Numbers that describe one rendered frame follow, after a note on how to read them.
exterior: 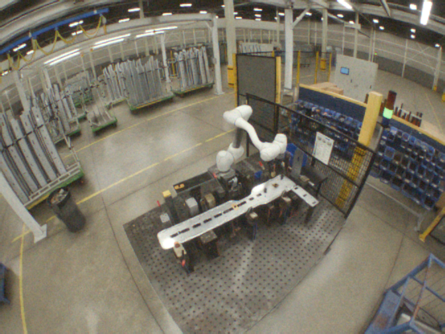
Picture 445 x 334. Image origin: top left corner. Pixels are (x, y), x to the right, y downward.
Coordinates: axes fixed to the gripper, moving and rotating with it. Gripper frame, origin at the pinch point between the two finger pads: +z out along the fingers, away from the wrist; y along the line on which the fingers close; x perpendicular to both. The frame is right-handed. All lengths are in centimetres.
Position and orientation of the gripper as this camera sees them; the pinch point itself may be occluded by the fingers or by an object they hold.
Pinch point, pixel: (277, 174)
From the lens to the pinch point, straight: 184.5
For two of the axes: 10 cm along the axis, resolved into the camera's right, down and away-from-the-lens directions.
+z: 0.7, 8.0, 6.0
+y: 5.0, 4.9, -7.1
